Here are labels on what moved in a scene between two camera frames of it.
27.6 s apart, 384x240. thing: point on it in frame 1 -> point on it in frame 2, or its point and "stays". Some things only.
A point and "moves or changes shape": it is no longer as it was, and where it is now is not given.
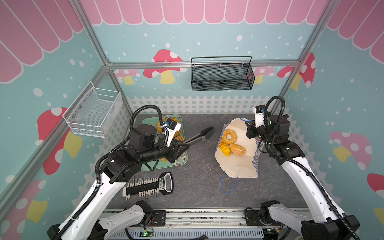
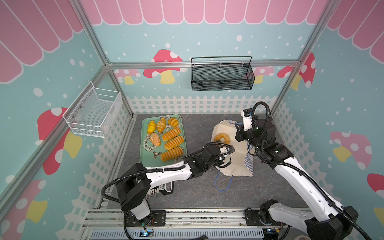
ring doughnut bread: (229, 132) -> (220, 135)
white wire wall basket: (96, 112) stays
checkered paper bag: (245, 166) moves or changes shape
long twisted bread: (178, 136) -> (171, 134)
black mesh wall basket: (219, 73) stays
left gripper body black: (158, 151) -> (217, 163)
